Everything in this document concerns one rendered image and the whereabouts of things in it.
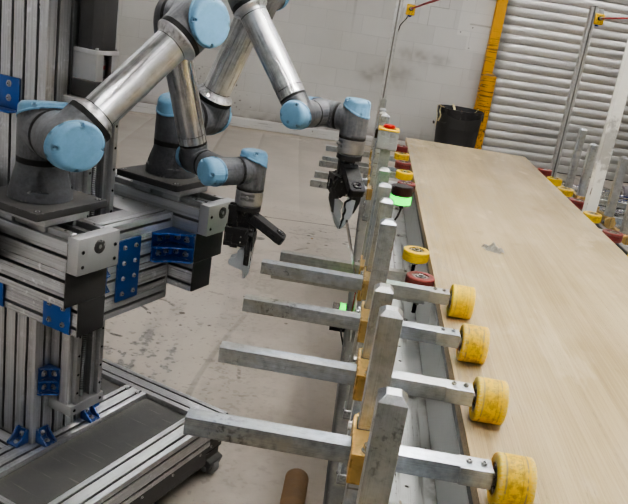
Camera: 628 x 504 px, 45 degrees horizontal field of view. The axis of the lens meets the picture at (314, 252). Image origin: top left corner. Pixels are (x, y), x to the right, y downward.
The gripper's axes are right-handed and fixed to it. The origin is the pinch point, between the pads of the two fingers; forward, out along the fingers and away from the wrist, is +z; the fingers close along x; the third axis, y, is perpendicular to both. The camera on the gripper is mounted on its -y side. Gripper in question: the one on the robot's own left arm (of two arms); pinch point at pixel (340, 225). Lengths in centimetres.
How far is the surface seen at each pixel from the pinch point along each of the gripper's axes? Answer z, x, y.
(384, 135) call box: -20.5, -23.9, 38.8
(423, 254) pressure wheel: 8.9, -29.7, 4.8
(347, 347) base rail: 29.3, -1.4, -18.4
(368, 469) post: -7, 36, -125
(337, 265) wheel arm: 17.6, -6.7, 15.3
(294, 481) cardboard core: 91, -2, 8
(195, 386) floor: 99, 21, 85
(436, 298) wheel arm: 4.9, -13.0, -40.6
